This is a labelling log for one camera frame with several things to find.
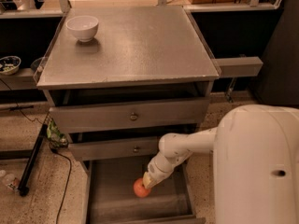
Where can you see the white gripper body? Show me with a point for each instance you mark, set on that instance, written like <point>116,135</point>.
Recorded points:
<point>154,171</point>

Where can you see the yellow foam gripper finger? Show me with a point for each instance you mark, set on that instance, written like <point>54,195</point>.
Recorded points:
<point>147,181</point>

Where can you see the red apple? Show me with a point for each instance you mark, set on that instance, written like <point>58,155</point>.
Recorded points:
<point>139,189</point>

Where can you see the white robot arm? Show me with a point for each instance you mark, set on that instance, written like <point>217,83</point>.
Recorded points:
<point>255,164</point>

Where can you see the middle grey drawer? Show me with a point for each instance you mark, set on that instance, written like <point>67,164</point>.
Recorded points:
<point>112,149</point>

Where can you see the grey drawer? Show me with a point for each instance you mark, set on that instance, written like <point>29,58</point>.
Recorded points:
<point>112,149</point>
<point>112,199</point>
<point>107,117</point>

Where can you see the bottom grey drawer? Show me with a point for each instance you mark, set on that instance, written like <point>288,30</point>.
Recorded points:
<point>112,199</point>

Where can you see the top grey drawer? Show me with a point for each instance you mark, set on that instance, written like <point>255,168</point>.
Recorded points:
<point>107,117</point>

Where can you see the grey drawer cabinet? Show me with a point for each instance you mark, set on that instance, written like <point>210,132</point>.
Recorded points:
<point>138,54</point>

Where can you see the green snack bag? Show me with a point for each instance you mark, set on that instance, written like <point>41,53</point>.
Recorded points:
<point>56,138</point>

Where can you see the black metal stand leg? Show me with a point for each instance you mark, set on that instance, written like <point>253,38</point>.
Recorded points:
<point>22,188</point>

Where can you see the clear plastic bottle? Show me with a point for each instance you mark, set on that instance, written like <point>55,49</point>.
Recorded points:
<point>9,180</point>

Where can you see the grey side shelf bar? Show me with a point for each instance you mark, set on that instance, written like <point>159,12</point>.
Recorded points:
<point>240,66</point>

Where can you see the grey left low shelf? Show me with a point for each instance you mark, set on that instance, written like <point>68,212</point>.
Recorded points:
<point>22,80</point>

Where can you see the white ceramic bowl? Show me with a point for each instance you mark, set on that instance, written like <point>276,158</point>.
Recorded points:
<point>83,28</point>

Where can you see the patterned bowl on shelf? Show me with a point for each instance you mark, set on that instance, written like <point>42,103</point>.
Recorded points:
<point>9,65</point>

